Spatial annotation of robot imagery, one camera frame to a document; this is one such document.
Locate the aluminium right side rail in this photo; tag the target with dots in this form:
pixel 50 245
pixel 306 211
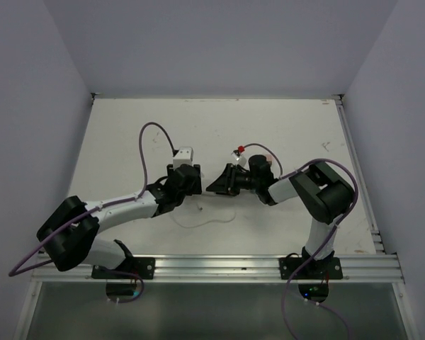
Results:
pixel 364 197

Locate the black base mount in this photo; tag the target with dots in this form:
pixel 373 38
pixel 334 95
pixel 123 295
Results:
pixel 310 267
pixel 142 266

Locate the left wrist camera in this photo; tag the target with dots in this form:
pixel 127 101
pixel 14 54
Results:
pixel 183 156

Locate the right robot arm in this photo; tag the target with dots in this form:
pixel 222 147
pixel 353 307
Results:
pixel 325 194

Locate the aluminium rail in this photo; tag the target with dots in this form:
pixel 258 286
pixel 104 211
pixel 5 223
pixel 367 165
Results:
pixel 376 268
pixel 364 197

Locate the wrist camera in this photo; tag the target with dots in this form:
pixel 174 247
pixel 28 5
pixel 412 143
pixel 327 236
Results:
pixel 183 156
pixel 238 157

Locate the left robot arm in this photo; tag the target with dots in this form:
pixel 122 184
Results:
pixel 70 235

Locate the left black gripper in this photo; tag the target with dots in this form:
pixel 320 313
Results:
pixel 194 187

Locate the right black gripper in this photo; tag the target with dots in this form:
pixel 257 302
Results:
pixel 226 184

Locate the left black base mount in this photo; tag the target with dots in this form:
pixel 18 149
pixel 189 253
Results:
pixel 142 266

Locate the aluminium front rail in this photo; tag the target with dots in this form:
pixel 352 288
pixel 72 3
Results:
pixel 376 268

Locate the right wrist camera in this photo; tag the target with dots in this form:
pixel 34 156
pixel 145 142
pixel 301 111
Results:
pixel 238 157

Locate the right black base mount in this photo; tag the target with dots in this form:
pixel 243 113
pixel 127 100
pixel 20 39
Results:
pixel 310 267

